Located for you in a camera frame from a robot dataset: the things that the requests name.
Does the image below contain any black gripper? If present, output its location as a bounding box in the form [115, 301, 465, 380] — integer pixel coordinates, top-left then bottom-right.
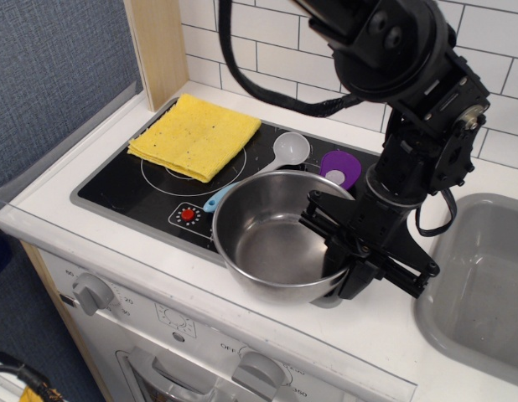
[300, 167, 439, 300]

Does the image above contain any stainless steel bowl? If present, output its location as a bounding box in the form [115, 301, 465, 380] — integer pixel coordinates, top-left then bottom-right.
[212, 171, 352, 304]

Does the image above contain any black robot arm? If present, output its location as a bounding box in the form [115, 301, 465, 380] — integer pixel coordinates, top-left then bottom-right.
[301, 1, 490, 300]

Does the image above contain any yellow folded towel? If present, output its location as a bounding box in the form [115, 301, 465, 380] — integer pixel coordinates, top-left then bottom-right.
[127, 94, 262, 183]

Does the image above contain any purple toy eggplant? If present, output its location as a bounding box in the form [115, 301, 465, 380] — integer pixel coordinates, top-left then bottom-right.
[319, 150, 362, 190]

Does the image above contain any grey sink basin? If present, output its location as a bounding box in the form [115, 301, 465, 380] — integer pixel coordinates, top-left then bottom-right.
[415, 193, 518, 385]

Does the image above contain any grey right oven knob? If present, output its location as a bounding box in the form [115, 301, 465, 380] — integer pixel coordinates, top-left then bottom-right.
[231, 352, 286, 401]

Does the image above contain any grey oven knob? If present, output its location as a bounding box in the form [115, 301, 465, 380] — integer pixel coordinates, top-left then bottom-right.
[72, 273, 114, 317]
[231, 352, 286, 401]

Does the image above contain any white toy oven front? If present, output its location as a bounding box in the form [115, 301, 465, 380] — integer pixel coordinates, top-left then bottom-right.
[39, 251, 356, 401]

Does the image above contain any black toy stovetop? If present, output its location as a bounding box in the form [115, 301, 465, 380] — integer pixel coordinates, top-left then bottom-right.
[71, 122, 378, 266]

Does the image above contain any grey left oven knob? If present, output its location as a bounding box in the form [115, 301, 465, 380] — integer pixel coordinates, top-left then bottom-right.
[72, 273, 114, 317]

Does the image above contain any yellow black object on floor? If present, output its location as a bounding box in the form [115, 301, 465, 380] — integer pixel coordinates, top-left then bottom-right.
[0, 364, 65, 402]

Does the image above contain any white spoon blue handle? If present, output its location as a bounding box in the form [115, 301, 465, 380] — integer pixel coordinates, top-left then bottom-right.
[203, 131, 311, 213]

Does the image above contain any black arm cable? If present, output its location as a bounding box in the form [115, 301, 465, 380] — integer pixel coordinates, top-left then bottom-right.
[216, 0, 365, 118]

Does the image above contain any wooden side post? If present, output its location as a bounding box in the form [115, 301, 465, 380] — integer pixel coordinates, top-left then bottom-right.
[123, 0, 189, 111]

